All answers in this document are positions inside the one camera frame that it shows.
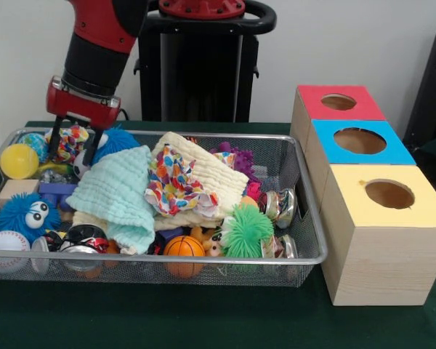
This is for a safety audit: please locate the green spiky ball toy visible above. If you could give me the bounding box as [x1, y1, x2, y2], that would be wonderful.
[221, 203, 276, 259]

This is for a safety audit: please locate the dark green tablecloth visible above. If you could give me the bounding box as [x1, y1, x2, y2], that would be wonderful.
[0, 119, 436, 349]

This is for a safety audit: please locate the cream waffle cloth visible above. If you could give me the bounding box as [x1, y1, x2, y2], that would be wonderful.
[72, 131, 250, 233]

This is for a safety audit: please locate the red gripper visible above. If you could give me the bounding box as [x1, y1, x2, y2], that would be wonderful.
[45, 75, 121, 167]

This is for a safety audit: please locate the blue spiky ball with eyes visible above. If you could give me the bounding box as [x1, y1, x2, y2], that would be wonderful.
[0, 192, 61, 244]

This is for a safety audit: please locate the multicolour dotted fabric scrap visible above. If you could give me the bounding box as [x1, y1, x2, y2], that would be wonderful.
[44, 124, 90, 164]

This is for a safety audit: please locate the shallow mesh bin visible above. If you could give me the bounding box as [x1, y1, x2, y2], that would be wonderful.
[0, 129, 330, 288]

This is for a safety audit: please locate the yellow plastic ball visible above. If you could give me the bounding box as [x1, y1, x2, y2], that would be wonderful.
[0, 143, 40, 180]

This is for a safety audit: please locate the wooden box with three holes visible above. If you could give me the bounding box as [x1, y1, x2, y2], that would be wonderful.
[289, 84, 436, 307]

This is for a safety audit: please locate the white toy baseball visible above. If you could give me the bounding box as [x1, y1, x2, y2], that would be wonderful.
[0, 230, 32, 273]

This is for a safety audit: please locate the small blue spiky ball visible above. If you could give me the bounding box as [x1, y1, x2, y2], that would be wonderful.
[90, 127, 142, 161]

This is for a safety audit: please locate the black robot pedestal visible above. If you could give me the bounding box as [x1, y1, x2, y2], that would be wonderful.
[134, 0, 277, 124]

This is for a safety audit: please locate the orange toy basketball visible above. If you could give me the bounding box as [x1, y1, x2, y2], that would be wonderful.
[163, 235, 206, 279]

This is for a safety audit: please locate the mint waffle cloth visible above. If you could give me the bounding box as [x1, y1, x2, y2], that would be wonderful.
[65, 145, 156, 255]

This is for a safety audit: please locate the black upright panel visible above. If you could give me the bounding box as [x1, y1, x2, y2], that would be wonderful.
[402, 23, 436, 146]

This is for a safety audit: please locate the multicolour patterned fabric bow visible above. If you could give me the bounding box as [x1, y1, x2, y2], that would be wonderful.
[144, 144, 219, 218]

